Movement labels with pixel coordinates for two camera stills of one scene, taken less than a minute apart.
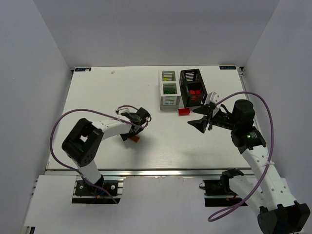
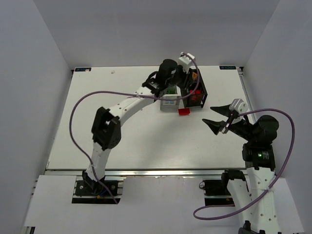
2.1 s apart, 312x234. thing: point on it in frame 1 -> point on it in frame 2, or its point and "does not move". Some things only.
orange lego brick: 135,139 -> 194,75
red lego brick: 184,111 does not move
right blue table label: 228,67 does not move
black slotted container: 192,88 does not move
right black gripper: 209,119 -> 227,123
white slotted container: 169,88 does not move
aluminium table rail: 148,172 does not move
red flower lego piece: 195,92 does not move
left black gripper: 130,131 -> 186,79
